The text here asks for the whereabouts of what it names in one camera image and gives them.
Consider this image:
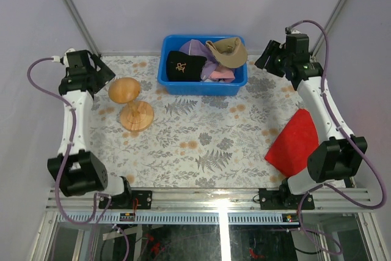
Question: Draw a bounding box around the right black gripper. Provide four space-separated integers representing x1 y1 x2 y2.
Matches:
254 40 291 78

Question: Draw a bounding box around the beige baseball cap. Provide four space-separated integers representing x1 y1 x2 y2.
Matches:
205 37 247 68

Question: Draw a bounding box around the pink baseball cap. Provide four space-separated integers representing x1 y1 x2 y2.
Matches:
208 66 235 83

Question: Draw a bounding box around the wooden hat stand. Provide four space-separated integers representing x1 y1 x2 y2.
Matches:
108 78 155 132

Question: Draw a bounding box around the black baseball cap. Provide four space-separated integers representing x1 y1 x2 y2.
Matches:
166 51 207 82

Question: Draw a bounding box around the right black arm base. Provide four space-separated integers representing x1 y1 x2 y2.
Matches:
258 188 304 210

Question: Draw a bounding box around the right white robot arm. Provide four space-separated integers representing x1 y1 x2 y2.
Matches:
255 33 367 209

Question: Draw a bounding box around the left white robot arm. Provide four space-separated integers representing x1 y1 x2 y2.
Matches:
47 48 134 209

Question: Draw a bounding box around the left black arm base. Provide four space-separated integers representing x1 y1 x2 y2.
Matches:
109 190 153 211

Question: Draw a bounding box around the purple baseball cap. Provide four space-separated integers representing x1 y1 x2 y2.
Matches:
179 39 219 81

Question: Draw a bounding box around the floral table mat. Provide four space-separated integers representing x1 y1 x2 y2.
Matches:
89 56 305 188

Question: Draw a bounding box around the red cloth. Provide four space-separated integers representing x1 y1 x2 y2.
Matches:
265 109 318 177

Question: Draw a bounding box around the slotted cable duct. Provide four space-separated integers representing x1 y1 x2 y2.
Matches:
56 211 302 225

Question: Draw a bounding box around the aluminium front rail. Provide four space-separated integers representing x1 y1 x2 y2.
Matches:
45 188 374 213

